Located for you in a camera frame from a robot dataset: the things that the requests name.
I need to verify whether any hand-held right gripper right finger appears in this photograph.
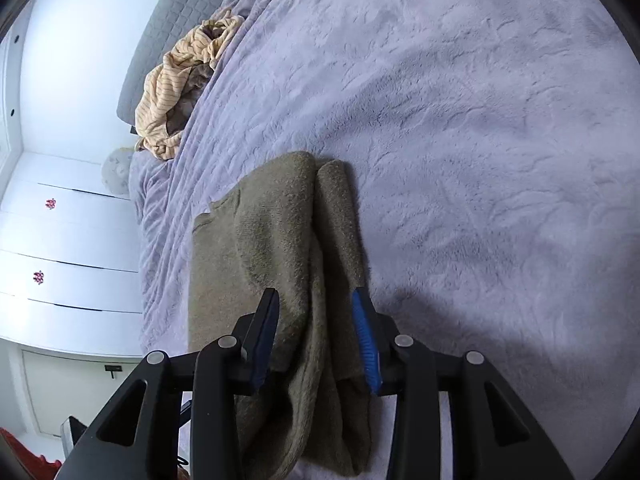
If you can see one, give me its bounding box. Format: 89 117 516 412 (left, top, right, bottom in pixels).
350 286 576 480

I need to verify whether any white drawer cabinet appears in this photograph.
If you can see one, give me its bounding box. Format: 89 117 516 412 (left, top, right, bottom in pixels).
0 152 146 436

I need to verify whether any lavender fleece blanket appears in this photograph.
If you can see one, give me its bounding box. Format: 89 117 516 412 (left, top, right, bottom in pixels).
129 0 640 480

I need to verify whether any olive green towel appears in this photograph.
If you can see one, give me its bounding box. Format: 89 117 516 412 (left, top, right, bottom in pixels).
187 151 381 478

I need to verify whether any person's left forearm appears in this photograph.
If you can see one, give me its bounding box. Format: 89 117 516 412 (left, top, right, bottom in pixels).
0 427 63 480

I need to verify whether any white round plush toy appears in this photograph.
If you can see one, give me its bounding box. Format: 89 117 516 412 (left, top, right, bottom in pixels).
101 147 137 196

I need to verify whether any grey quilted headboard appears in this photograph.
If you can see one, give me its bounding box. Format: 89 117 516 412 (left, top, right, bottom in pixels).
116 0 266 126

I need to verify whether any yellow striped garment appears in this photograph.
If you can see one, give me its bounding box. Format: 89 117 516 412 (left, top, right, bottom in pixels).
136 16 246 162

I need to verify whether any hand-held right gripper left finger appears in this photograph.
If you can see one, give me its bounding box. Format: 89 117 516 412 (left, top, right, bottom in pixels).
60 287 281 480

